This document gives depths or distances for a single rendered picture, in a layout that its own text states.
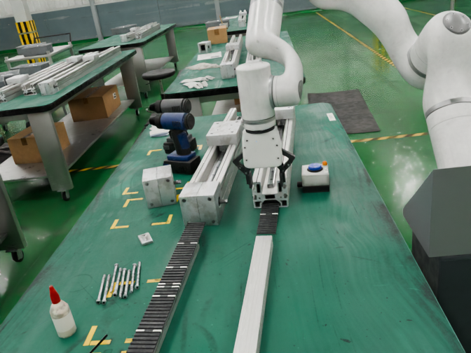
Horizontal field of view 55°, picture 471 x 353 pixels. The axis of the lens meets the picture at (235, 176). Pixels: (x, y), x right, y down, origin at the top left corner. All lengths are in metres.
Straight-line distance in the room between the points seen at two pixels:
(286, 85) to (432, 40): 0.36
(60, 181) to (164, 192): 2.27
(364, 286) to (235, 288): 0.27
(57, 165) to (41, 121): 0.34
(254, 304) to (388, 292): 0.28
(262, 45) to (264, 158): 0.29
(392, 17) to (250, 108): 0.45
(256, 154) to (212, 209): 0.20
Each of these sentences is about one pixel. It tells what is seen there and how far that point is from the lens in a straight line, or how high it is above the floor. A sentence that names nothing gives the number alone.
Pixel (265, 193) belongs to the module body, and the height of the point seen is 0.82.
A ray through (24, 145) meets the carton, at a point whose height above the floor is 0.38.
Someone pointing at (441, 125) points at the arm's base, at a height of 1.02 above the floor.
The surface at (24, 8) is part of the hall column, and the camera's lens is 12.58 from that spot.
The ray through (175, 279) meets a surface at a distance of 1.02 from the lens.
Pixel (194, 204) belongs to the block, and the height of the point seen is 0.85.
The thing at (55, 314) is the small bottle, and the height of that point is 0.84.
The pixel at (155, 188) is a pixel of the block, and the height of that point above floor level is 0.84.
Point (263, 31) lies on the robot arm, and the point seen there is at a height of 1.27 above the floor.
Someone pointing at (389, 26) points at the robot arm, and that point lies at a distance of 1.30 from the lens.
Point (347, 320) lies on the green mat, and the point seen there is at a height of 0.78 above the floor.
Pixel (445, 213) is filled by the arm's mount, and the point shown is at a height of 0.89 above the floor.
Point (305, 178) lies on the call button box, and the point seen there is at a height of 0.83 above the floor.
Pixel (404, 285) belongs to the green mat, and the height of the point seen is 0.78.
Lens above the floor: 1.40
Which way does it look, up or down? 24 degrees down
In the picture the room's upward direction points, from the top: 8 degrees counter-clockwise
